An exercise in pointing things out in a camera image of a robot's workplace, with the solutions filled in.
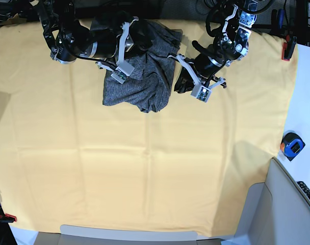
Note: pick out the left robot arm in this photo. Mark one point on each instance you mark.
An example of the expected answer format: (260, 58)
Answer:
(229, 23)

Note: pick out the red black clamp left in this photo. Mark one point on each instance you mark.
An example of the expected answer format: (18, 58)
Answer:
(6, 218)

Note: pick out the blue black tape measure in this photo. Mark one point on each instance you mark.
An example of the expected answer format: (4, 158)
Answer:
(291, 145)

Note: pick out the grey long-sleeve shirt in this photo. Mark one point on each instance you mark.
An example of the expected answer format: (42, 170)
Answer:
(149, 86)

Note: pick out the black textured handle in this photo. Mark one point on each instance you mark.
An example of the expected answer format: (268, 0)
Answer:
(304, 188)

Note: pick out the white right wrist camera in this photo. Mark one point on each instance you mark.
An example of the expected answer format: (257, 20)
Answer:
(122, 72)

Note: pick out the red black clamp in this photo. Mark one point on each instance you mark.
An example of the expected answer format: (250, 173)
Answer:
(6, 218)
(288, 47)

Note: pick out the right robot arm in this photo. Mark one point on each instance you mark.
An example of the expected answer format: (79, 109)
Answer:
(112, 37)

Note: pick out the yellow table cloth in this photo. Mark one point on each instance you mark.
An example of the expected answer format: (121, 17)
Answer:
(66, 159)

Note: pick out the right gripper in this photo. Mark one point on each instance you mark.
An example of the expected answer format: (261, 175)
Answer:
(142, 38)

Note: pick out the red black clamp right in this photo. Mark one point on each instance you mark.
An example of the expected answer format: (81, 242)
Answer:
(288, 47)

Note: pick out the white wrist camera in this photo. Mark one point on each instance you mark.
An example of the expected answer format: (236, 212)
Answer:
(122, 72)
(201, 93)

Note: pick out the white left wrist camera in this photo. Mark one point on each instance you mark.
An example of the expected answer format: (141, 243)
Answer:
(201, 93)

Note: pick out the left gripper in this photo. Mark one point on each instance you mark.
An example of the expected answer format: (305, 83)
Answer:
(205, 67)

